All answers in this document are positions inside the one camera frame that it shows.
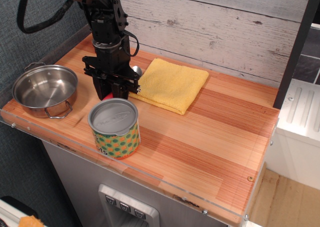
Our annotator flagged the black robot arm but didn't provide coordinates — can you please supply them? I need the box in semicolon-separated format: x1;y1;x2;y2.
71;0;140;100

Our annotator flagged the stainless steel pot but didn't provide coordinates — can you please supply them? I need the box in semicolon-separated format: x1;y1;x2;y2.
12;62;78;119

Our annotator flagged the red handled metal spoon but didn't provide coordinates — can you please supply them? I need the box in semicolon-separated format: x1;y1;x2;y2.
102;66;143;100

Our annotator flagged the white toy sink unit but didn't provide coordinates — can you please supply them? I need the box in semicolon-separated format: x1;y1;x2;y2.
263;23;320;192

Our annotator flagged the grey toy fridge cabinet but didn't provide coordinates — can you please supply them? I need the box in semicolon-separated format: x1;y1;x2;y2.
41;139;226;227

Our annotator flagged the yellow folded cloth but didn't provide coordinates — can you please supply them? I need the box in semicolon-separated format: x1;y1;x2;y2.
129;58;209;115

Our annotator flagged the clear acrylic table edge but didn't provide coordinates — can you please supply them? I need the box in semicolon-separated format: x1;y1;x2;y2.
0;108;247;227

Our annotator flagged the green orange patterned can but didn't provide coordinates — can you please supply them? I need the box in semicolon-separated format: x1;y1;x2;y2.
88;98;141;160

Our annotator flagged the orange black object corner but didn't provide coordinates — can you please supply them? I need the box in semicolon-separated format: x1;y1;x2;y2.
0;196;46;227

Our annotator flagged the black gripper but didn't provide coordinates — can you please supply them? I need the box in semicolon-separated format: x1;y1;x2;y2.
82;40;131;101

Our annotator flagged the silver dispenser panel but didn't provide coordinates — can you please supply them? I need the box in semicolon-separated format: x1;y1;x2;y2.
98;184;160;227

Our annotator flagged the dark right shelf post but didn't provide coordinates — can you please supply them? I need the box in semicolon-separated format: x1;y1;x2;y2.
273;0;320;110

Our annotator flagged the black braided cable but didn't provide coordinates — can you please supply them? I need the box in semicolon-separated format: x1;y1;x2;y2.
16;0;75;35

